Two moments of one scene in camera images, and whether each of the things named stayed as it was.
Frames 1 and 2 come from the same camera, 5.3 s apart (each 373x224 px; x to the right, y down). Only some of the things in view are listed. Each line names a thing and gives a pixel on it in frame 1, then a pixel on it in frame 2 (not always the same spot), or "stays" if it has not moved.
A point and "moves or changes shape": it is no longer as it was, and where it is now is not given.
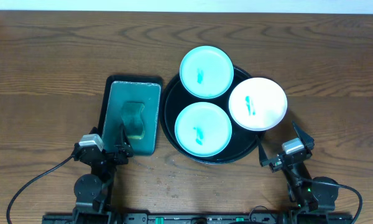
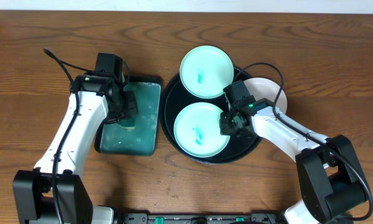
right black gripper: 275,163 to 224,127
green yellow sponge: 132,117 moves or changes shape
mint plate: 203,129 stays
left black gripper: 109,154 to 124,109
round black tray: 241,142 stays
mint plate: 206,72 stays
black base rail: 194,218 stays
